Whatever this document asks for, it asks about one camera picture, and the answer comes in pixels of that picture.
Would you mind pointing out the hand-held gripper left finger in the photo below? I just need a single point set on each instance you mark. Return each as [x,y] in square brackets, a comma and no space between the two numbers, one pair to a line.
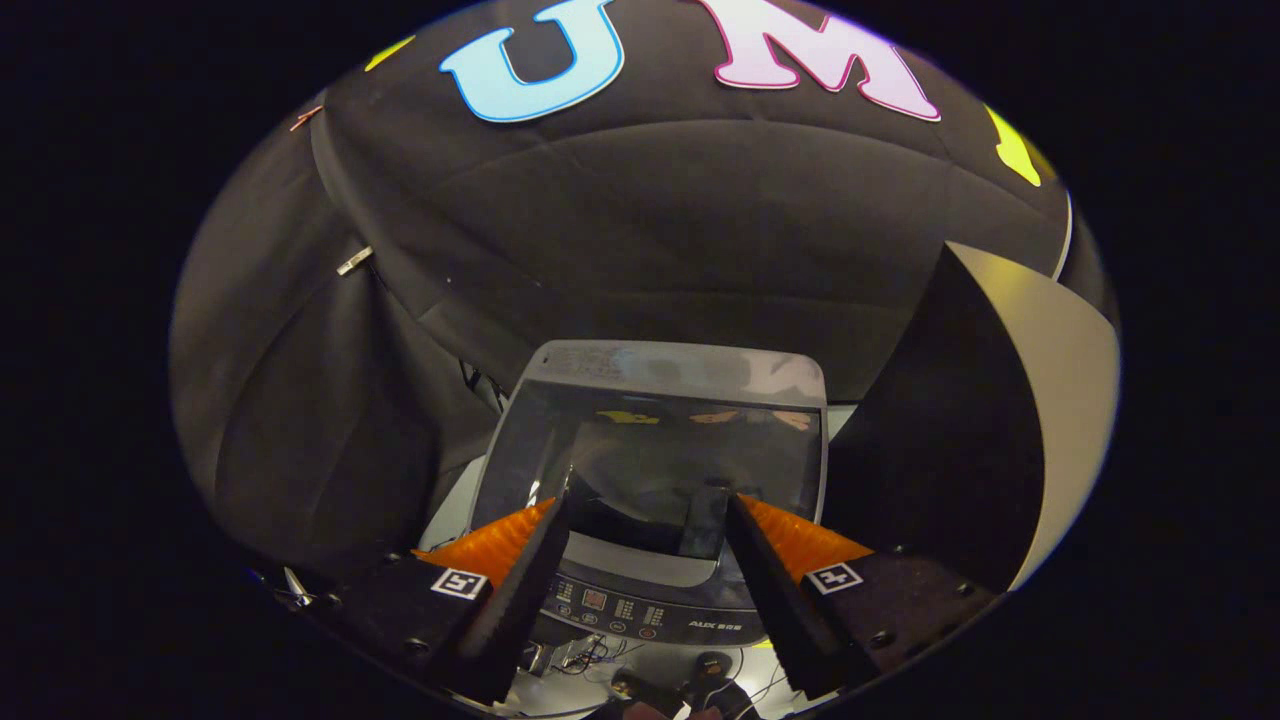
[510,600]

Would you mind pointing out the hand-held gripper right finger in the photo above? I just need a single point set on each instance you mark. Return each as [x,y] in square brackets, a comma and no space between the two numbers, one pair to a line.
[775,600]

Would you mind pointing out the small grey washing machine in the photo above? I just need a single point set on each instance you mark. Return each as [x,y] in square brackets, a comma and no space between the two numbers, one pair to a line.
[650,460]

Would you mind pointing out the black round device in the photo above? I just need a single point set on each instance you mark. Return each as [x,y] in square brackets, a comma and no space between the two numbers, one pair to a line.
[713,668]

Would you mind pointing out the small silver clip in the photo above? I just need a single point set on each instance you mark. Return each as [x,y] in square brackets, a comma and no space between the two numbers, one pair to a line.
[354,261]

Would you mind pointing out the black backdrop cloth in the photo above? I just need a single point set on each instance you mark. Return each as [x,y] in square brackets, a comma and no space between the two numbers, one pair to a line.
[650,220]

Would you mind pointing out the small red clip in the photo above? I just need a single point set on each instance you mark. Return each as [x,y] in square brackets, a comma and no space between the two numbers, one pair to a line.
[306,118]

